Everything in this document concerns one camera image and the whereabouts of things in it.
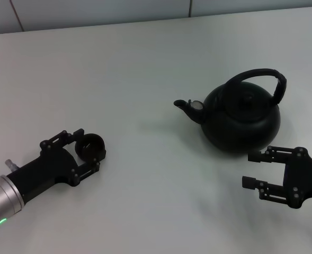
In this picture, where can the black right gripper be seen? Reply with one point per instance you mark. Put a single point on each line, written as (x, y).
(304, 177)

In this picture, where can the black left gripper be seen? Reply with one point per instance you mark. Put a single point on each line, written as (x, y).
(49, 169)

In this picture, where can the small dark teacup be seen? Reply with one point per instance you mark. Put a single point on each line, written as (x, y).
(90, 145)

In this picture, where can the black round teapot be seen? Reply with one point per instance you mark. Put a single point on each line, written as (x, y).
(237, 127)

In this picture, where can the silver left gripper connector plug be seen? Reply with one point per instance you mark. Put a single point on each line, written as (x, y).
(11, 164)

